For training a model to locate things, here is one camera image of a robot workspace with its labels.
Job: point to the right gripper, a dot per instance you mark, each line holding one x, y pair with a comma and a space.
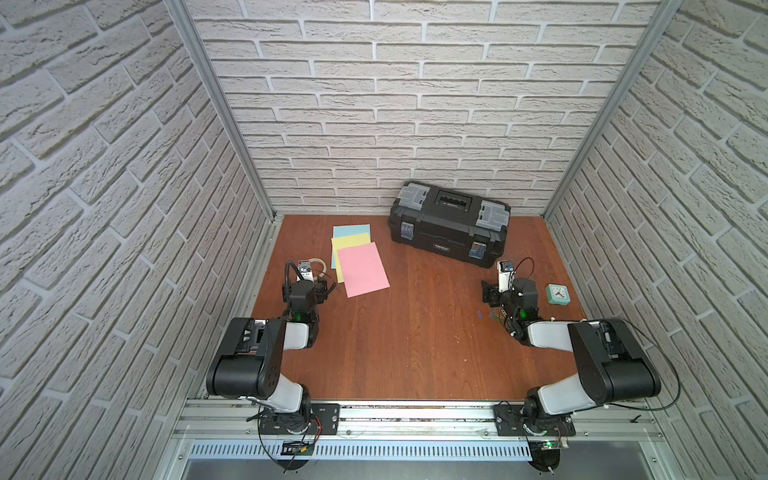
492, 295

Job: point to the small teal alarm clock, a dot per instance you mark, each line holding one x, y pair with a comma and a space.
558, 294

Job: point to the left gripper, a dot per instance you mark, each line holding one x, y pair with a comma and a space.
293, 273

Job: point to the clear tape roll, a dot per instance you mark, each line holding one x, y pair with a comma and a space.
317, 267

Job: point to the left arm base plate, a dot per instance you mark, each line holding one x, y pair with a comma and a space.
317, 419

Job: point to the black plastic toolbox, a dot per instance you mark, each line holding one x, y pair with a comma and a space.
461, 226

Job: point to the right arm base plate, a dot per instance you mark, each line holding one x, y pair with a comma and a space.
514, 420

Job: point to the yellow paper sheet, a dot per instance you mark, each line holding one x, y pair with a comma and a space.
350, 241

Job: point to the pink paper sheet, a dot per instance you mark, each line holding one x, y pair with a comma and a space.
362, 270

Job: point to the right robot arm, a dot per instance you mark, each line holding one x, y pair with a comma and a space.
611, 364

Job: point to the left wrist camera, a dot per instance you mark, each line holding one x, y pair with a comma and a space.
305, 270

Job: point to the aluminium front rail frame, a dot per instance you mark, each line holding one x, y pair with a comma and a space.
214, 428

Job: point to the light blue paper sheet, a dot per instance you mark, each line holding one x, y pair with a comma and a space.
346, 230

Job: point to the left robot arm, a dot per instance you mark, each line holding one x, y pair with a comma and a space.
248, 360

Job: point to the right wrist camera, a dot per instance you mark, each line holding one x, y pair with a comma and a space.
506, 274

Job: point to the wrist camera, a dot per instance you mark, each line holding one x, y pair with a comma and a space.
506, 274
305, 270

